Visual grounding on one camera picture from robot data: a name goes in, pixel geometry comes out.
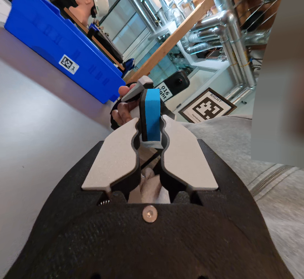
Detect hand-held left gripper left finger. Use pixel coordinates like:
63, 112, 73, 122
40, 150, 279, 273
81, 118, 140, 193

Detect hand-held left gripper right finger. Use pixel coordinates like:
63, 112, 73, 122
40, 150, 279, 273
160, 115, 219, 192

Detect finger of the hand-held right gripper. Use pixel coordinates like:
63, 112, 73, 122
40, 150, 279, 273
121, 75, 154, 102

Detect blue foam eraser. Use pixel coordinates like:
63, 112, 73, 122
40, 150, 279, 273
139, 88, 165, 149

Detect blue plastic storage bin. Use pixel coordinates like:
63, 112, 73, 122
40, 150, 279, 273
4, 0, 127, 104

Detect person's right forearm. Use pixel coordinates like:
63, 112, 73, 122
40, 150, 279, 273
174, 114, 252, 163

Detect person's right hand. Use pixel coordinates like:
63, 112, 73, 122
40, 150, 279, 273
111, 86, 141, 127

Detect framed black-white marker poster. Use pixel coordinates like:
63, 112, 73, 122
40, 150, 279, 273
178, 88, 238, 124

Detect wooden support beam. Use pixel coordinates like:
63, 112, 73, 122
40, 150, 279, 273
126, 0, 215, 84

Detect black bag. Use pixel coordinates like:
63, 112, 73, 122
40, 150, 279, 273
91, 29, 124, 62

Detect silver ventilation ducts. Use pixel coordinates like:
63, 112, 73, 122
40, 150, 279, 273
114, 0, 285, 94

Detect mannequin bust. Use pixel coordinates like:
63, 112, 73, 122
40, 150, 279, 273
51, 0, 98, 26

